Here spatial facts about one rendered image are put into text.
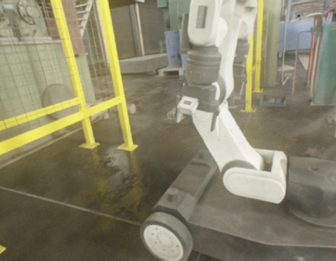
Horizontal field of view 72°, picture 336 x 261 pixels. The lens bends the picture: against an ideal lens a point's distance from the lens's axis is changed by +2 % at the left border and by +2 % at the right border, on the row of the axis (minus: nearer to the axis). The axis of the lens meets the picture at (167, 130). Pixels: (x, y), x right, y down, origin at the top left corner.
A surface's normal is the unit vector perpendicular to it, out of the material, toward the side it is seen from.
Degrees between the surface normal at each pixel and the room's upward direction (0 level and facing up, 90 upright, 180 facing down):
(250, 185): 90
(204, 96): 90
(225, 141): 90
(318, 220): 0
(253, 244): 90
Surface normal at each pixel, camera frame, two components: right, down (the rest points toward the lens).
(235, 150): -0.45, 0.37
